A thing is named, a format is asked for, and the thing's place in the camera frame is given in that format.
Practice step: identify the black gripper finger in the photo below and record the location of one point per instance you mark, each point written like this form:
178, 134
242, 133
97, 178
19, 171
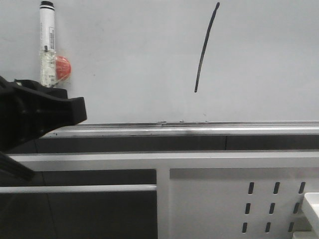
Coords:
41, 119
32, 92

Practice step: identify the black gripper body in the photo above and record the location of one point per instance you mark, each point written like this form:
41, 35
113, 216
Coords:
11, 125

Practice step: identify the red round magnet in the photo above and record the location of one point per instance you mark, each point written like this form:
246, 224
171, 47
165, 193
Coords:
63, 68

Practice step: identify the white whiteboard marker pen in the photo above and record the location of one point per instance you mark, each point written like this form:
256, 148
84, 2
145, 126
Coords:
47, 44

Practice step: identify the large white whiteboard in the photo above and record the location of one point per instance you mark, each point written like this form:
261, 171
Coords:
136, 60

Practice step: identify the black marker stroke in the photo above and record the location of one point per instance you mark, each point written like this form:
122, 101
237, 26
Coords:
205, 46

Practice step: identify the white metal pegboard rack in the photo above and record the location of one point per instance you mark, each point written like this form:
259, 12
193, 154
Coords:
160, 195

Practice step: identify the white plastic bin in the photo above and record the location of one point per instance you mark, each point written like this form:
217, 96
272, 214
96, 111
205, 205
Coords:
310, 209

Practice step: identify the aluminium whiteboard tray rail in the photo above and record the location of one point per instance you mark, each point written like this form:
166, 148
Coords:
186, 129

